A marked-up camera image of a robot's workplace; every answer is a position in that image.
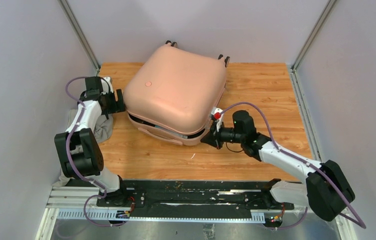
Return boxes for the aluminium frame rails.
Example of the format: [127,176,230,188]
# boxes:
[35,188,357,240]

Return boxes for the pink suitcase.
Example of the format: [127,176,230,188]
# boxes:
[123,40,230,146]

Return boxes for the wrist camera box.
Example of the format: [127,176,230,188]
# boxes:
[103,76,113,93]
[210,107,224,132]

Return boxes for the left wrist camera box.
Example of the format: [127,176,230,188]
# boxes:
[103,76,113,93]

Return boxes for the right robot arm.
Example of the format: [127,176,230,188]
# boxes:
[201,108,355,222]

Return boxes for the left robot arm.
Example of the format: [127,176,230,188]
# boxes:
[54,76,129,207]

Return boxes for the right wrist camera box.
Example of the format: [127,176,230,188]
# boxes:
[210,107,224,132]

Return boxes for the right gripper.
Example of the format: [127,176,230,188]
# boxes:
[201,119,245,150]

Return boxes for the grey cloth garment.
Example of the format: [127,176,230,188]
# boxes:
[52,109,113,188]

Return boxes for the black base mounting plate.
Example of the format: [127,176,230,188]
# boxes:
[96,180,294,220]

